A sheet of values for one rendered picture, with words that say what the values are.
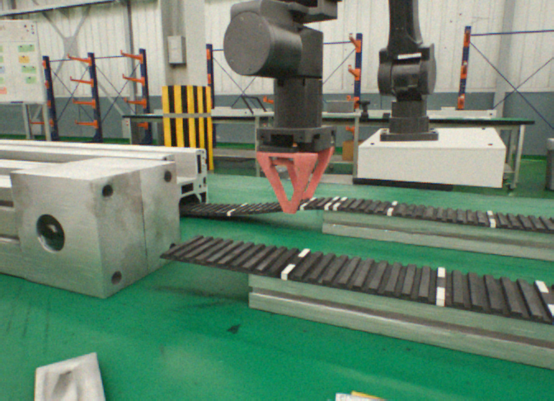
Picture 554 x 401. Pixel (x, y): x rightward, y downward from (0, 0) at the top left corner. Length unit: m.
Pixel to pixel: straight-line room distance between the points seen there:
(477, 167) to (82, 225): 0.68
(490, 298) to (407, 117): 0.65
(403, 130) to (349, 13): 7.50
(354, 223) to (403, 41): 0.47
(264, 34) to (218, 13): 9.10
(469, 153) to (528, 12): 7.35
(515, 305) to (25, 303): 0.34
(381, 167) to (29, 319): 0.66
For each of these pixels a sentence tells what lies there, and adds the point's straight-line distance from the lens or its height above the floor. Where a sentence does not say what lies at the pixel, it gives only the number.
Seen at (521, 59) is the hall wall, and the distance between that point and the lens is 8.05.
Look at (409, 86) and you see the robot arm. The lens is 0.85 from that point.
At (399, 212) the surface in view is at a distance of 0.44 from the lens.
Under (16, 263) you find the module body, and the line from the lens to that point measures 0.41.
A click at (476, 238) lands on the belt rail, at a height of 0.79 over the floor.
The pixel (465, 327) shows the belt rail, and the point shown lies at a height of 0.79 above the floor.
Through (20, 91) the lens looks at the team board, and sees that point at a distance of 6.15.
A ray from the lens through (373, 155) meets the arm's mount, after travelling 0.83.
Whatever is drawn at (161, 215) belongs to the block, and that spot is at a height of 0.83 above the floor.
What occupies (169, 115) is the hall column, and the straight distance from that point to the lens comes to 3.80.
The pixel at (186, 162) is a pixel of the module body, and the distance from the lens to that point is 0.59.
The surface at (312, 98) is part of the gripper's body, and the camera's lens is 0.45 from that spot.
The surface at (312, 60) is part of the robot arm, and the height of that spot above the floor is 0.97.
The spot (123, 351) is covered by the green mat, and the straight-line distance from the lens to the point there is 0.28.
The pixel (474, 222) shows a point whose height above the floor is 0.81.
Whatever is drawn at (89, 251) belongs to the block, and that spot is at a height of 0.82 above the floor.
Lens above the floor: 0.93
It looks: 13 degrees down
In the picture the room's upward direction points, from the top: straight up
